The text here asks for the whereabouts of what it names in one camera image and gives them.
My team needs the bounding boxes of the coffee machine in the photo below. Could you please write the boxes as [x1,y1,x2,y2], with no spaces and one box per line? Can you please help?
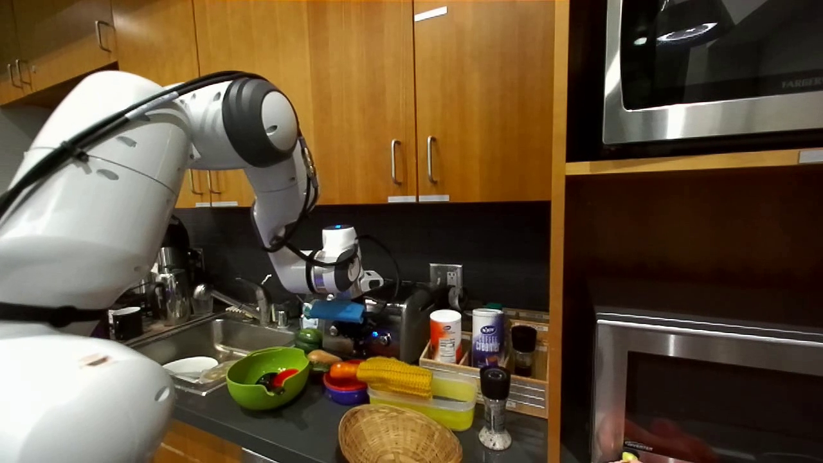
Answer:
[139,216,199,322]

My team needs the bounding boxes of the silver toaster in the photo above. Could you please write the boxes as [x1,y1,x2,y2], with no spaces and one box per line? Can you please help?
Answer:
[369,288,437,361]

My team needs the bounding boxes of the yellow plastic container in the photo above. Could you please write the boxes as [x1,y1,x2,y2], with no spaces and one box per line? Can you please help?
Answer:
[354,354,477,432]

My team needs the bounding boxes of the white red canister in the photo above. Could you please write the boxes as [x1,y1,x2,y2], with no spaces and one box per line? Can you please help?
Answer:
[428,309,459,361]

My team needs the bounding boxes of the white blue canister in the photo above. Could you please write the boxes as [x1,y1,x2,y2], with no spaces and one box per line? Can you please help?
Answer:
[471,309,503,364]

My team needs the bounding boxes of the wooden condiment box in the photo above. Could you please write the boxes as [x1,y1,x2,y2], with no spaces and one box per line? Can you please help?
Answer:
[417,309,549,422]

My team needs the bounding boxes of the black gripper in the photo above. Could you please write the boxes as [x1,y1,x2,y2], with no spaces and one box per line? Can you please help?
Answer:
[358,298,394,352]

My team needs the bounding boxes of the red small bowl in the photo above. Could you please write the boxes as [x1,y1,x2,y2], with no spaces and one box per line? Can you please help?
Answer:
[320,374,368,406]

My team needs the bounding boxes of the green bell pepper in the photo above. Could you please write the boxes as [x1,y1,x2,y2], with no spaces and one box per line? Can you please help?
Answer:
[295,328,320,352]

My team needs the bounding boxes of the brown pear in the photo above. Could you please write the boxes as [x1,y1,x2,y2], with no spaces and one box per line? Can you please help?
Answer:
[309,350,342,368]

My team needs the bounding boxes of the lower microwave oven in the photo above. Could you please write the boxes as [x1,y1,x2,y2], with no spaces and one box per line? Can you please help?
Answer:
[589,309,823,463]

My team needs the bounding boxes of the wicker basket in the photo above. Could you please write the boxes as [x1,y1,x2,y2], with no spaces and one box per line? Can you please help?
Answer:
[337,404,463,463]

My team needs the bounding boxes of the pepper grinder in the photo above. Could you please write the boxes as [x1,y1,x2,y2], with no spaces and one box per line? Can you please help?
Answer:
[477,364,511,450]

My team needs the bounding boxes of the upper microwave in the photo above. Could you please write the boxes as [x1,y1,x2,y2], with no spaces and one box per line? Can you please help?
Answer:
[602,0,823,143]

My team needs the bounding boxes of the white plate in sink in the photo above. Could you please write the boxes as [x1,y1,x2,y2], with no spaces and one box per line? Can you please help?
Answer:
[165,354,220,383]

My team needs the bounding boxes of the steel sink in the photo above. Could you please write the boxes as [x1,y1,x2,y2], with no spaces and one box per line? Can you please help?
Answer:
[127,316,293,386]

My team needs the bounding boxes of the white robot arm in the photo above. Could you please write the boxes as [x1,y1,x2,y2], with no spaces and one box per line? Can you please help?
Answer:
[0,68,383,463]

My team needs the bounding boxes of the wall outlet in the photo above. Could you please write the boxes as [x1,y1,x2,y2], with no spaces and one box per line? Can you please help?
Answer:
[428,262,463,309]

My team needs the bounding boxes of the orange carrot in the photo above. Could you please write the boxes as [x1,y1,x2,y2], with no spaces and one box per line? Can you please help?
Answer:
[325,359,360,379]

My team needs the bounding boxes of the green colander bowl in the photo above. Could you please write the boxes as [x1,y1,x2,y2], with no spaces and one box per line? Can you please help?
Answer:
[225,346,310,412]

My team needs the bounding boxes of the sink faucet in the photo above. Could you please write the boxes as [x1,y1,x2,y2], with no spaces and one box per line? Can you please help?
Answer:
[253,271,287,327]

